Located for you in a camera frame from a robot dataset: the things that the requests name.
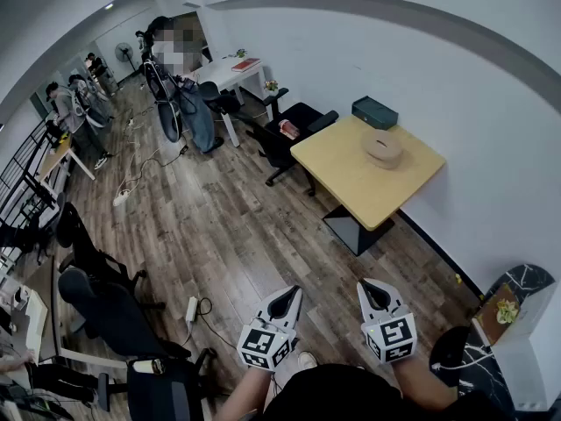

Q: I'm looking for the red book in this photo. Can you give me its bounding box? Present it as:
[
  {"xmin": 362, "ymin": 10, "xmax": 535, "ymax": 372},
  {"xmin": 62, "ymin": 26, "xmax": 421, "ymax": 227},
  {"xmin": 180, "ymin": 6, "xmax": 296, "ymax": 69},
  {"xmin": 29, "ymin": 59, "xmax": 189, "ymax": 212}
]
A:
[{"xmin": 231, "ymin": 57, "xmax": 262, "ymax": 75}]

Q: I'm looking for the person's right forearm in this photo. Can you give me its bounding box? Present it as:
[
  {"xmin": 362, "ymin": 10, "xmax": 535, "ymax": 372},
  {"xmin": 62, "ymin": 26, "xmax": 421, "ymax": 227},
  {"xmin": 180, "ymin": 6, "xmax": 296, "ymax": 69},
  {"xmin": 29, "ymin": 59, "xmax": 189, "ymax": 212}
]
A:
[{"xmin": 391, "ymin": 353, "xmax": 460, "ymax": 412}]

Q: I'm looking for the black standing fan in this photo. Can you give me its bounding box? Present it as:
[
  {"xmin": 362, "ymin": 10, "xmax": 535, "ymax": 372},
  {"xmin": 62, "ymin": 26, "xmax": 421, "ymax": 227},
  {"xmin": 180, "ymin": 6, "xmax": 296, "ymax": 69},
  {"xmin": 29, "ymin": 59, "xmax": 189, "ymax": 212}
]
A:
[{"xmin": 114, "ymin": 41, "xmax": 138, "ymax": 79}]

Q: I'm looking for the white desk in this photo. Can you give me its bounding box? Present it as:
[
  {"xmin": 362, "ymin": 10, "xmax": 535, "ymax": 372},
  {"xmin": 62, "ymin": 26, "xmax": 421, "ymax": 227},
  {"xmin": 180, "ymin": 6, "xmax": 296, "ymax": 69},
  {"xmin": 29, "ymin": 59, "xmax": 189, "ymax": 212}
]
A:
[{"xmin": 192, "ymin": 57, "xmax": 268, "ymax": 148}]

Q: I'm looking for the dark green metal box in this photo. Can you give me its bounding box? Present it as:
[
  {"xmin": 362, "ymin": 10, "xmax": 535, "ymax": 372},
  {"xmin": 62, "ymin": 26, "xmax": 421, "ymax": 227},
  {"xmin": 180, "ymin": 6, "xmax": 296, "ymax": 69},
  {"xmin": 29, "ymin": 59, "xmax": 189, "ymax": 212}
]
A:
[{"xmin": 352, "ymin": 96, "xmax": 400, "ymax": 132}]

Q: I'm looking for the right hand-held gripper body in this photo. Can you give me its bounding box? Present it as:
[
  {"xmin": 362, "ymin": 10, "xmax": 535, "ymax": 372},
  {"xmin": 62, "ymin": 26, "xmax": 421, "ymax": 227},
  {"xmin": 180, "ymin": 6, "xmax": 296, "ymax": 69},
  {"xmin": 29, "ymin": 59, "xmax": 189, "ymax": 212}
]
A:
[{"xmin": 362, "ymin": 309, "xmax": 417, "ymax": 365}]

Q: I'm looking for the light wooden desk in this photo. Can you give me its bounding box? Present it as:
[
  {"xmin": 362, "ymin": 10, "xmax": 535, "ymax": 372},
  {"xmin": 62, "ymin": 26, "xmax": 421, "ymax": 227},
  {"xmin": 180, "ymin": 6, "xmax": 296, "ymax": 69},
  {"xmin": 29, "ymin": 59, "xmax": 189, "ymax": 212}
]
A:
[{"xmin": 37, "ymin": 134, "xmax": 96, "ymax": 192}]

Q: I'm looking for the black office chair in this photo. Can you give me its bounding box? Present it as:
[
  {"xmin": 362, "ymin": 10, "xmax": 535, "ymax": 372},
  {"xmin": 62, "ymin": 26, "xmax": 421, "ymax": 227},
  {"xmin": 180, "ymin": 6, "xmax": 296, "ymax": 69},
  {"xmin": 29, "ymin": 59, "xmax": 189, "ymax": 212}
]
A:
[
  {"xmin": 55, "ymin": 202, "xmax": 148, "ymax": 291},
  {"xmin": 199, "ymin": 81, "xmax": 340, "ymax": 197},
  {"xmin": 58, "ymin": 268, "xmax": 194, "ymax": 361},
  {"xmin": 96, "ymin": 347, "xmax": 218, "ymax": 421}
]

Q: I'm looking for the black table base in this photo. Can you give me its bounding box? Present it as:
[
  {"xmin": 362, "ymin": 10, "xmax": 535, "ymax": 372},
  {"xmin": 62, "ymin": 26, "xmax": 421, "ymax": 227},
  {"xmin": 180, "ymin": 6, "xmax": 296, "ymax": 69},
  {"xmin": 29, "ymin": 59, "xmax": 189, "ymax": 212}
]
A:
[{"xmin": 323, "ymin": 203, "xmax": 395, "ymax": 257}]

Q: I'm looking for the black marble table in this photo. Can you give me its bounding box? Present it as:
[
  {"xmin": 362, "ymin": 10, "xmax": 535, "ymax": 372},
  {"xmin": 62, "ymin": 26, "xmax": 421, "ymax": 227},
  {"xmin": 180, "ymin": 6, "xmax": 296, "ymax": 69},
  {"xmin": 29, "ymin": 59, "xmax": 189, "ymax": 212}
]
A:
[{"xmin": 455, "ymin": 263, "xmax": 557, "ymax": 418}]

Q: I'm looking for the brown wooden tray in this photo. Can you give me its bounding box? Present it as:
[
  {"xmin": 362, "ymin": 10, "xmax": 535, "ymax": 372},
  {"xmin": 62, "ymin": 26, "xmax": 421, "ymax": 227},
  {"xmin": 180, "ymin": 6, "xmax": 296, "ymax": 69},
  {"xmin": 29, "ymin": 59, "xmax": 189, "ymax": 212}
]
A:
[{"xmin": 471, "ymin": 282, "xmax": 522, "ymax": 346}]

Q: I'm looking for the round wooden lid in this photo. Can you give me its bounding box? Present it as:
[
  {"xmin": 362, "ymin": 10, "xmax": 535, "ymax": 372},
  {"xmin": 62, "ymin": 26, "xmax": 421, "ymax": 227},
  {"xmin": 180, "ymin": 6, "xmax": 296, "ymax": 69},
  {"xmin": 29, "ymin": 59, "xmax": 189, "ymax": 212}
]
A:
[{"xmin": 360, "ymin": 128, "xmax": 402, "ymax": 161}]

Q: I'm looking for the white paper cup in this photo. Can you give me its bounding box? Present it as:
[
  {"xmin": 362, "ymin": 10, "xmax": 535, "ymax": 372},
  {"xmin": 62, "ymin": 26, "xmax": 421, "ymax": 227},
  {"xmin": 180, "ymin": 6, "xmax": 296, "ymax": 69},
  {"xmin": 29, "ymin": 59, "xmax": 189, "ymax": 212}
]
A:
[{"xmin": 131, "ymin": 357, "xmax": 168, "ymax": 375}]

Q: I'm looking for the person's left forearm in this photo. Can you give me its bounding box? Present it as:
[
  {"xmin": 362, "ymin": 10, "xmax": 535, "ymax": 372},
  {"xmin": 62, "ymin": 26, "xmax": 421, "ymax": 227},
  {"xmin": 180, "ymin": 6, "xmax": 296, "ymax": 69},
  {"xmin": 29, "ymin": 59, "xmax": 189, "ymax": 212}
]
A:
[{"xmin": 217, "ymin": 363, "xmax": 281, "ymax": 421}]

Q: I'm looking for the green succulent plant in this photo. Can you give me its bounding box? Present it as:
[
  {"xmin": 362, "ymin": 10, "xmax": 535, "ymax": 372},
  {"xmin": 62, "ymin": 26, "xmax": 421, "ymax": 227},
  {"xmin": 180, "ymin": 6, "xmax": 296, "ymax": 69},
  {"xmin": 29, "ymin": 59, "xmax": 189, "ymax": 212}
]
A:
[{"xmin": 494, "ymin": 298, "xmax": 522, "ymax": 325}]

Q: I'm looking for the person's black clothing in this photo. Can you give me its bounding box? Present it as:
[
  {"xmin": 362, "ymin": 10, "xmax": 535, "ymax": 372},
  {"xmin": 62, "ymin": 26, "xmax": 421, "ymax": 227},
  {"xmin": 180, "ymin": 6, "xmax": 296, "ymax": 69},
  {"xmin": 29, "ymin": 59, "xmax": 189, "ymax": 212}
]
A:
[{"xmin": 261, "ymin": 363, "xmax": 515, "ymax": 421}]

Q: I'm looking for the black round stool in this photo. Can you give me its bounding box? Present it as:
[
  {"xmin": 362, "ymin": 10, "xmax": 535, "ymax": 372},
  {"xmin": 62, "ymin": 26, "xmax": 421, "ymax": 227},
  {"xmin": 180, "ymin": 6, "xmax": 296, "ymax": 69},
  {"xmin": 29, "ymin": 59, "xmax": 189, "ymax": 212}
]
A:
[{"xmin": 429, "ymin": 325, "xmax": 472, "ymax": 388}]

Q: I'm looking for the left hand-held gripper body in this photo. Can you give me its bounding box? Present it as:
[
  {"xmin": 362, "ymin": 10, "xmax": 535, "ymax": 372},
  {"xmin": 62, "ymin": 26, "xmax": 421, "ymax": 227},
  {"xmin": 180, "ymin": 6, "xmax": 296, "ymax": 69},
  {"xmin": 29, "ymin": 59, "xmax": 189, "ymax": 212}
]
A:
[{"xmin": 237, "ymin": 311, "xmax": 302, "ymax": 372}]

